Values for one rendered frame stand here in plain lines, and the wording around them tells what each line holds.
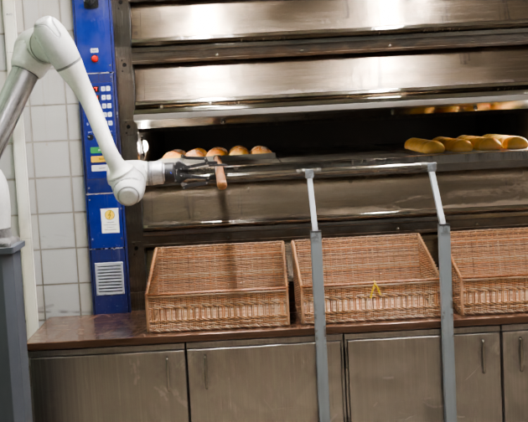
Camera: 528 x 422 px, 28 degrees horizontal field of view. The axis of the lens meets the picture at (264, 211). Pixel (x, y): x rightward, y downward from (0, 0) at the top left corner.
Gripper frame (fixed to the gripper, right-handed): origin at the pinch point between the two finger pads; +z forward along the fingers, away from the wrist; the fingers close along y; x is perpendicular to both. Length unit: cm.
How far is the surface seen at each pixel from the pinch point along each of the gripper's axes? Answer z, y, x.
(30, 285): -83, 48, -53
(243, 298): 7, 50, -4
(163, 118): -21.7, -20.2, -38.8
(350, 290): 48, 49, -3
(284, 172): 25.6, 3.2, -15.4
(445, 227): 83, 25, 8
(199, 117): -6.7, -19.8, -39.2
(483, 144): 117, -2, -67
